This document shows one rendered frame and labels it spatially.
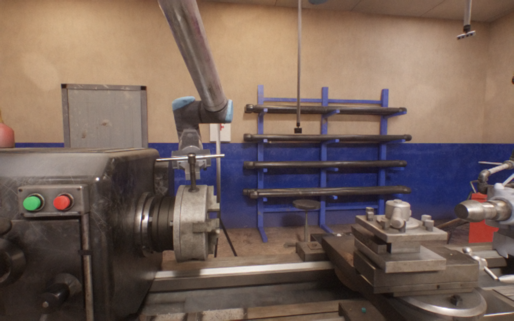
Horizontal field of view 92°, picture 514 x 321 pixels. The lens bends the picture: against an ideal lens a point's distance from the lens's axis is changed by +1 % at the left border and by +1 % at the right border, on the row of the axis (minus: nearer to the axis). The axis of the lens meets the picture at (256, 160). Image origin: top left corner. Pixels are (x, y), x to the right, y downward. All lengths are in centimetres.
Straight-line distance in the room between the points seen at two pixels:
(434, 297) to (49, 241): 95
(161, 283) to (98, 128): 331
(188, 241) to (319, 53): 388
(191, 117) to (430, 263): 87
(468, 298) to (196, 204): 79
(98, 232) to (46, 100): 398
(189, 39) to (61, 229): 53
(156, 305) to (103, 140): 323
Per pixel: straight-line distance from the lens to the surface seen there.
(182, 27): 71
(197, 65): 78
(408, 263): 78
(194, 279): 111
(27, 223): 73
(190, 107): 99
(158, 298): 121
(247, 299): 115
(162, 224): 83
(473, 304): 92
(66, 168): 71
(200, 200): 80
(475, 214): 128
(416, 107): 504
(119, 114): 411
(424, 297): 88
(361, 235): 84
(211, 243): 94
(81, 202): 65
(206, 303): 115
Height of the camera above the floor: 136
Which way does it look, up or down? 4 degrees down
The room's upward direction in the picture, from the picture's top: straight up
